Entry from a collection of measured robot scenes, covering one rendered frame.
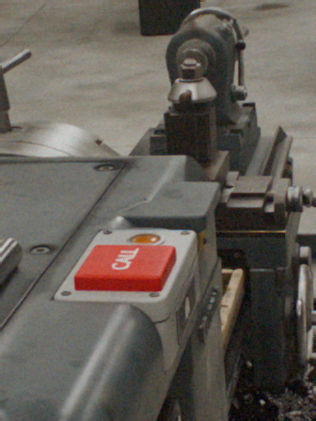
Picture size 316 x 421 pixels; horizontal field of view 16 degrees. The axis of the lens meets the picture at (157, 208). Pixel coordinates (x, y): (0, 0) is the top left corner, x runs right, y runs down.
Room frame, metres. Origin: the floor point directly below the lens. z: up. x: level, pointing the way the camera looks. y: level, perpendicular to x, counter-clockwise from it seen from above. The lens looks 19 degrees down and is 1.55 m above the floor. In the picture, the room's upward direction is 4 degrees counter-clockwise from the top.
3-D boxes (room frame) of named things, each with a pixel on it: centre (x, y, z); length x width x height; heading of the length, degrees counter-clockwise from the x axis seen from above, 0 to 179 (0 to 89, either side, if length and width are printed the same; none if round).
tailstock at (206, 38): (2.40, -0.11, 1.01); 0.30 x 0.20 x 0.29; 167
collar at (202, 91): (1.82, -0.07, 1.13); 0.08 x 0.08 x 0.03
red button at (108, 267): (0.74, 0.02, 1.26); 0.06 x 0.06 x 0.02; 77
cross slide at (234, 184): (1.83, -0.01, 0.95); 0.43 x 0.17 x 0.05; 77
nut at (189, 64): (1.82, -0.07, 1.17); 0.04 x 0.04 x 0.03
